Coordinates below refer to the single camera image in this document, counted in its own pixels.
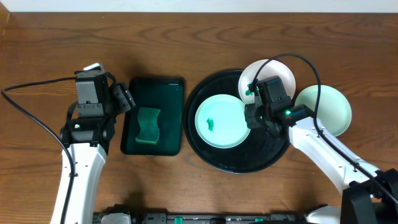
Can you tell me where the green sponge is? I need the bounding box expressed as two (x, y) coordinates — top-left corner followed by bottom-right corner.
(136, 107), (160, 145)

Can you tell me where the mint plate with green stain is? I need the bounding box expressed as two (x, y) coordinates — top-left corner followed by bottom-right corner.
(295, 85), (352, 136)

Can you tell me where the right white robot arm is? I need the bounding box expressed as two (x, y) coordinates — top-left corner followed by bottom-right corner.
(243, 93), (397, 223)

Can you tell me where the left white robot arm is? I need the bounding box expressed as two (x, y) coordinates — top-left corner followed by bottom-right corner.
(51, 83), (134, 223)

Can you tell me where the round black tray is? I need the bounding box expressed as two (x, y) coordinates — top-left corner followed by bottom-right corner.
(183, 70), (290, 174)

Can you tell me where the dark green rectangular tray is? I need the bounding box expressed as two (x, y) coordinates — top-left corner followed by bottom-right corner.
(121, 77), (184, 156)

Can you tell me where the white plate with green stain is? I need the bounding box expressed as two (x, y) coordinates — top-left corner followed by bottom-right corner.
(238, 59), (296, 104)

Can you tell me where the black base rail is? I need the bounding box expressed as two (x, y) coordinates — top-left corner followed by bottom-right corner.
(92, 203), (343, 224)

